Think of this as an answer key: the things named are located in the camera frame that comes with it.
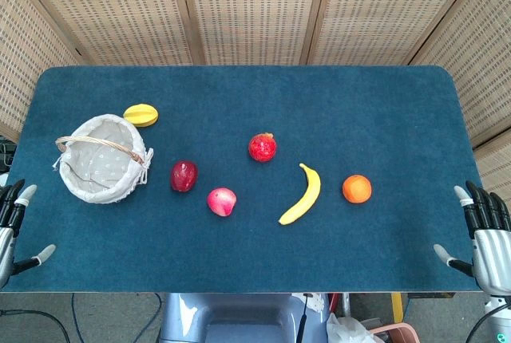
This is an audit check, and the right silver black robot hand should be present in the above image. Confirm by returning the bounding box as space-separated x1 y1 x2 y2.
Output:
433 180 511 294

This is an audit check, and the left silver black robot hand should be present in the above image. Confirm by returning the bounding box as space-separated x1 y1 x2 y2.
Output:
0 178 57 289

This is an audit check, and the orange fruit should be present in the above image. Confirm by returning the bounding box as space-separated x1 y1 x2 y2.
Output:
342 174 373 204

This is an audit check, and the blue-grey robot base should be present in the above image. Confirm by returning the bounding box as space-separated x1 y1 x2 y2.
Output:
159 292 332 343

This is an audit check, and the wicker basket with cloth liner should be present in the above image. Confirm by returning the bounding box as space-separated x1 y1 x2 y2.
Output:
51 113 155 205

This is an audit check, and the pink plastic bin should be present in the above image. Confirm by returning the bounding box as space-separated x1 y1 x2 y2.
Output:
369 321 418 343

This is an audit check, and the white plastic bag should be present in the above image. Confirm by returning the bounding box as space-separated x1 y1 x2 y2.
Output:
326 312 379 343

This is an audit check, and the woven folding screen panel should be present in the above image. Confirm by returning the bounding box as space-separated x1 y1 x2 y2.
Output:
11 0 205 66
410 0 511 151
0 0 79 143
177 0 331 66
306 0 496 66

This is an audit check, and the yellow starfruit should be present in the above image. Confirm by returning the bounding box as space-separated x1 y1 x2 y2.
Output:
122 104 160 128

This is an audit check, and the dark red apple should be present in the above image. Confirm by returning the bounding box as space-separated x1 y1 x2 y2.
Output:
170 160 199 193

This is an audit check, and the yellow banana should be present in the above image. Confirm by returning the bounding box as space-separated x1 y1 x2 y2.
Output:
278 163 322 226

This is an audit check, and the thin black rod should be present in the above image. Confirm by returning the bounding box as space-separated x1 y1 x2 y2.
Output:
299 294 311 343

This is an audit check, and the pink peach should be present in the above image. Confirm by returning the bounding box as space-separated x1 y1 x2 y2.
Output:
206 187 237 218

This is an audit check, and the red pomegranate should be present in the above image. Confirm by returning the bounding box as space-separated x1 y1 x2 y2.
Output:
248 132 278 163

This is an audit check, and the blue table mat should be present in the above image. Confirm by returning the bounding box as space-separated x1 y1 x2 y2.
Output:
0 65 480 294

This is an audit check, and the black cable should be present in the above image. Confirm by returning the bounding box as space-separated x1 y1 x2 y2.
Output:
0 308 72 343
465 302 509 343

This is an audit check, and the blue cable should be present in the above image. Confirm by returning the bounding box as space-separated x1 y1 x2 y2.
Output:
70 293 87 343

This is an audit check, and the yellow post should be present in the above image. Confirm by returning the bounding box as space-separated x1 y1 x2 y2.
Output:
390 293 405 325

